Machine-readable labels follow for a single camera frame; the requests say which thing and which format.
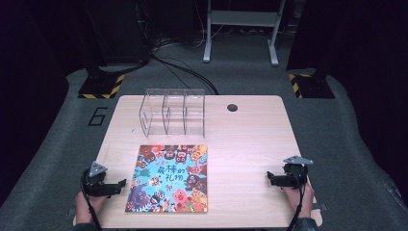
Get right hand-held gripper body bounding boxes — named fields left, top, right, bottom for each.
left=278, top=155, right=314, bottom=190

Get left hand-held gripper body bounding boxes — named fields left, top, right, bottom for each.
left=80, top=161, right=120, bottom=197

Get colourful picture book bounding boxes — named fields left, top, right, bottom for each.
left=124, top=143, right=209, bottom=214

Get clear acrylic book rack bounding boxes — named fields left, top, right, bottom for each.
left=139, top=88, right=207, bottom=140

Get person's right hand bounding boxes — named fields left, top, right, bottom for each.
left=282, top=182, right=317, bottom=219

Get person's left hand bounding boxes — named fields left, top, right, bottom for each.
left=74, top=192, right=109, bottom=225

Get black yellow striped stand base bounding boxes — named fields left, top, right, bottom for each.
left=77, top=65, right=126, bottom=100
left=287, top=72, right=337, bottom=100

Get black cabinet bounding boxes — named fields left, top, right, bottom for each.
left=84, top=0, right=151, bottom=65

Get white metal stand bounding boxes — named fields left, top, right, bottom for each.
left=202, top=0, right=287, bottom=67

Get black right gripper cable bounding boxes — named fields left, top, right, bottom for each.
left=286, top=177, right=308, bottom=231

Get black floor cables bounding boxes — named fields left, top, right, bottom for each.
left=149, top=34, right=220, bottom=96

